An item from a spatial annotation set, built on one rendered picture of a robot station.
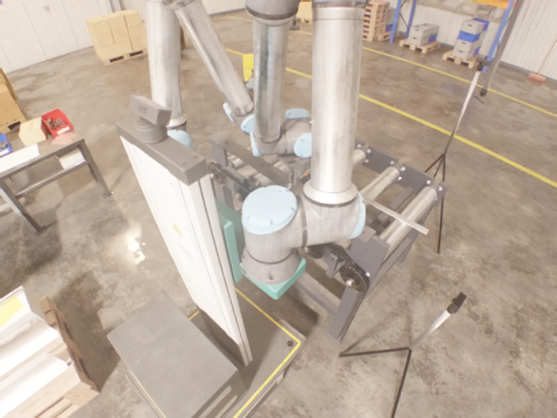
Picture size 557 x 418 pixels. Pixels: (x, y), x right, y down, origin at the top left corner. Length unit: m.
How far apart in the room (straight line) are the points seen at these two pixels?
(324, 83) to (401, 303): 2.13
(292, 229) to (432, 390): 1.87
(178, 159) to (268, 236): 0.30
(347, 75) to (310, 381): 1.93
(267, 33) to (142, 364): 1.33
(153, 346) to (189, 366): 0.20
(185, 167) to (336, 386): 1.88
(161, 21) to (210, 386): 1.36
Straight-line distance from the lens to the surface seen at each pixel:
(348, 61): 0.67
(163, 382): 1.41
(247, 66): 6.38
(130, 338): 1.53
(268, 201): 0.78
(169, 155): 0.67
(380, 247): 1.33
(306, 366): 2.22
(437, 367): 2.48
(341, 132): 0.70
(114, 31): 8.53
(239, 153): 1.72
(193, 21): 0.97
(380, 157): 2.29
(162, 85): 1.13
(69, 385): 2.28
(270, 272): 0.90
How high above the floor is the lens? 2.14
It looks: 46 degrees down
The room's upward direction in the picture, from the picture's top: straight up
